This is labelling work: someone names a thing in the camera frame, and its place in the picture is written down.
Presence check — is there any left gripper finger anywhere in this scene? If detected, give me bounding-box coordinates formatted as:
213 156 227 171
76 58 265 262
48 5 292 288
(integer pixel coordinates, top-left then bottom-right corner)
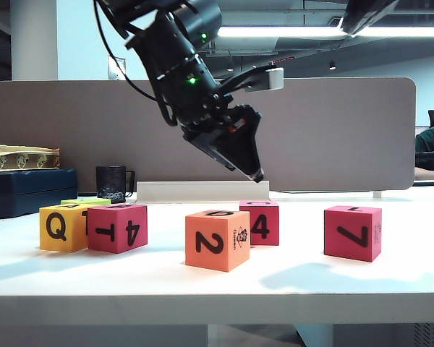
212 132 257 181
230 106 265 183

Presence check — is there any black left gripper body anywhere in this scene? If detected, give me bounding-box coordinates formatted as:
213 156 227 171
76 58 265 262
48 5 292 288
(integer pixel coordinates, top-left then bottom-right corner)
180 97 255 172

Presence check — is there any pink foam block 4 5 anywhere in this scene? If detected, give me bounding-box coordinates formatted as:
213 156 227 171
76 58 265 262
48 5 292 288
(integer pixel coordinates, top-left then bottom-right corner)
239 200 281 247

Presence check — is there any orange foam block 2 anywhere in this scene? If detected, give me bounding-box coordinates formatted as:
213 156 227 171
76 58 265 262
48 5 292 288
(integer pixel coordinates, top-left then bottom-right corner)
184 210 251 273

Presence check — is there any pink foam block T 4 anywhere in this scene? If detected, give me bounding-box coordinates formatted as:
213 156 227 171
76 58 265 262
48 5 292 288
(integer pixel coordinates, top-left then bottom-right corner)
86 204 148 254

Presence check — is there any yellow foam block Q T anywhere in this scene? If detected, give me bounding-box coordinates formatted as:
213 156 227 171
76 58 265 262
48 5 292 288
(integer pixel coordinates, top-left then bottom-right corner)
38 204 90 253

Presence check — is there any paper sign on pillar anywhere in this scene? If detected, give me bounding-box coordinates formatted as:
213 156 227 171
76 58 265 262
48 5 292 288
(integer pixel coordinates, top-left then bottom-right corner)
107 54 127 81

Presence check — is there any black mug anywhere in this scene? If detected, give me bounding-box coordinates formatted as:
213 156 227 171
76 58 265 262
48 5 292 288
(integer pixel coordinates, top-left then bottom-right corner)
95 165 136 205

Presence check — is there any grey desk partition panel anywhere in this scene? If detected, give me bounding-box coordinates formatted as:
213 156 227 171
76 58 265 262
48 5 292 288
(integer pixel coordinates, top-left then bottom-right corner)
0 77 417 192

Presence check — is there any pink foam block 7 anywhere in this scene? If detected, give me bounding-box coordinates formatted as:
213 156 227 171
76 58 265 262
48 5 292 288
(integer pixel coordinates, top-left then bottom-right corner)
323 205 383 264

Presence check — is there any green foam block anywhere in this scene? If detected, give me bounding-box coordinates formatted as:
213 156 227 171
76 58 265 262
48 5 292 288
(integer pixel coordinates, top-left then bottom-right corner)
60 197 111 206

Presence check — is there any person in dark green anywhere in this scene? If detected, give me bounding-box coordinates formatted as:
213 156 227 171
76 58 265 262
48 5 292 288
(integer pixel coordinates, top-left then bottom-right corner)
414 122 434 171

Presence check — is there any gold ornate box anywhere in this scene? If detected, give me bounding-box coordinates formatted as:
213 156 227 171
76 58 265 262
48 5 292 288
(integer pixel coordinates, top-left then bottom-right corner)
0 144 61 171

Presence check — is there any dark blue case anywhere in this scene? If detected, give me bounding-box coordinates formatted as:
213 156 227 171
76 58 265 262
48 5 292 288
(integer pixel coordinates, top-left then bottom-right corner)
0 168 79 220

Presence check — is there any white table leg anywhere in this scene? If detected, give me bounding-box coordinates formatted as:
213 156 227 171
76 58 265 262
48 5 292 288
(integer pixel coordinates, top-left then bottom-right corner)
294 324 336 347

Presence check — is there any white cable tray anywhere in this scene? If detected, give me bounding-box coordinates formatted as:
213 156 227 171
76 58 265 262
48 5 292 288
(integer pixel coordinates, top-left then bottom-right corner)
135 180 275 204

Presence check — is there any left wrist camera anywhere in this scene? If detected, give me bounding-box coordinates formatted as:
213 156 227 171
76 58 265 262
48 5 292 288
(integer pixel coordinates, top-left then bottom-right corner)
244 67 285 93

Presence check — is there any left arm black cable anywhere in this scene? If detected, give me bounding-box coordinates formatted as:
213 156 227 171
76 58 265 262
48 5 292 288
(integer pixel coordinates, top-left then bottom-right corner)
93 0 179 127

